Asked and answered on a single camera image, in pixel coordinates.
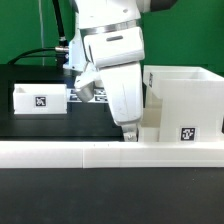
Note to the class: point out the white L-shaped border fence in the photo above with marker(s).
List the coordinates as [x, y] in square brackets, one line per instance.
[43, 154]

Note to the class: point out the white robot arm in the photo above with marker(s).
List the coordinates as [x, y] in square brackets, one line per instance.
[103, 16]

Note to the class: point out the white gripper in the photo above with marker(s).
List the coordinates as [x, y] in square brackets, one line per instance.
[114, 59]

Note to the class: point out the white drawer cabinet frame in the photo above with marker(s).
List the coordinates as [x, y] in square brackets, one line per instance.
[183, 104]

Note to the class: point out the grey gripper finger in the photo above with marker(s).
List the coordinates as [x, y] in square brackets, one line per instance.
[130, 134]

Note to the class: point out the fiducial marker sheet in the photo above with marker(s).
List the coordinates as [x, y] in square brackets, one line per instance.
[99, 96]

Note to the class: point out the white drawer box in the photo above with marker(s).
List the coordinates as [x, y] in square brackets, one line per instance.
[40, 99]

